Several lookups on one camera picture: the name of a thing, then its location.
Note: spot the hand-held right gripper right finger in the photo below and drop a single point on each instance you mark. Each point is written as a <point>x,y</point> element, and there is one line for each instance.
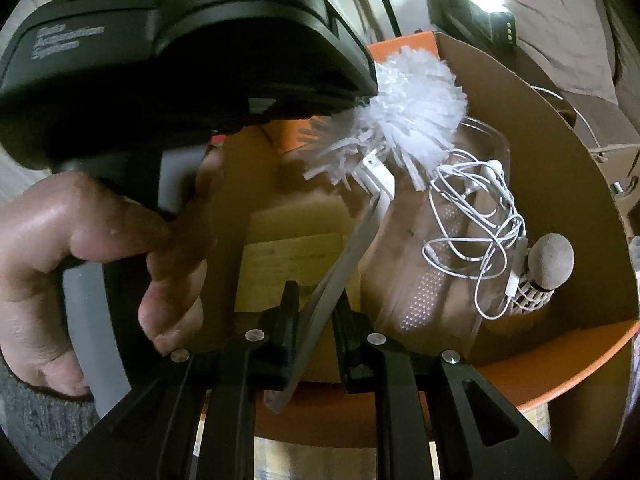
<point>350,355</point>

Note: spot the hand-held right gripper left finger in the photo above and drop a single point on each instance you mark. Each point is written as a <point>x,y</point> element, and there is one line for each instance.
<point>289,340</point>

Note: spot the tan sponge block yellow label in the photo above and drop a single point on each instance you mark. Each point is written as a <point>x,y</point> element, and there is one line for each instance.
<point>290,270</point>

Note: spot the white shuttlecock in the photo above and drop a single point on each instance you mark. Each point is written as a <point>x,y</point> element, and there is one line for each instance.
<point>550,260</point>

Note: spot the white duster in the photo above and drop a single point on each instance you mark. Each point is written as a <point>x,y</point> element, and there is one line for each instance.
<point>415,110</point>

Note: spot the orange cardboard box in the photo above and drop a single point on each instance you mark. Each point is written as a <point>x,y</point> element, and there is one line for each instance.
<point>550,160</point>

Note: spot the person's left forearm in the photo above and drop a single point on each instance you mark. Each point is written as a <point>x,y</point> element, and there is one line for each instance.
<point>40,410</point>

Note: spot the person's left hand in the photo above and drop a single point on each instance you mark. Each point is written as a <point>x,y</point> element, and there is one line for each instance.
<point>50,220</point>

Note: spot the black speaker stand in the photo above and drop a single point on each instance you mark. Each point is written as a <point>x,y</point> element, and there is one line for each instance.
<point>389,10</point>

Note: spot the open brown cardboard box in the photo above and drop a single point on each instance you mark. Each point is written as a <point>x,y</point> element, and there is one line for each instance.
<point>625,210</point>

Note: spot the small bright video light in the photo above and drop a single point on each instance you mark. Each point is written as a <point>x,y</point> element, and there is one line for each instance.
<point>492,5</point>

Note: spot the large brown cushion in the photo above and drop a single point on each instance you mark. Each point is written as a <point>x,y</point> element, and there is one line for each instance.
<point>550,20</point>

